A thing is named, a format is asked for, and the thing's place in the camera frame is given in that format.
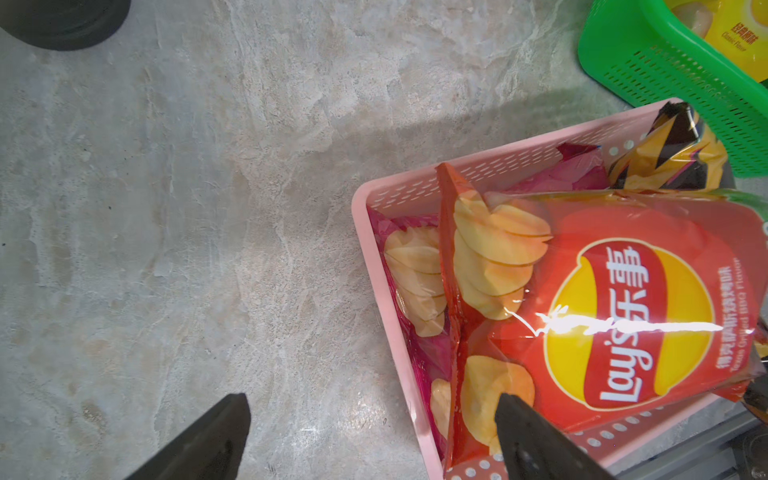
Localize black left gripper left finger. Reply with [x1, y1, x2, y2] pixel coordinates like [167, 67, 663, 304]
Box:
[127, 393, 251, 480]

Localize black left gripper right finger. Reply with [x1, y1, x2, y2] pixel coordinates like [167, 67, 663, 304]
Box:
[495, 393, 614, 480]

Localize red Lay's chip bag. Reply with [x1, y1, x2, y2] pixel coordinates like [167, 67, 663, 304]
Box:
[437, 164, 767, 471]

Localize pink Lay's chip bag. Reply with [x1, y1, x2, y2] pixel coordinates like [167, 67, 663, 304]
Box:
[368, 143, 609, 458]

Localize black yellow chip bag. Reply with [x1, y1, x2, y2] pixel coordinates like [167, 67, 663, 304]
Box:
[608, 101, 728, 191]

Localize green plastic basket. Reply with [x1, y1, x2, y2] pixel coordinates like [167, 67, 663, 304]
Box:
[577, 0, 767, 178]

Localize yellow Lay's chip bag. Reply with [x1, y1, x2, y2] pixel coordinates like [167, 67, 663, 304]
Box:
[665, 0, 767, 86]

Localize pink plastic basket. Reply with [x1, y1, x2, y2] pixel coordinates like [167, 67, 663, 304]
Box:
[351, 102, 719, 479]

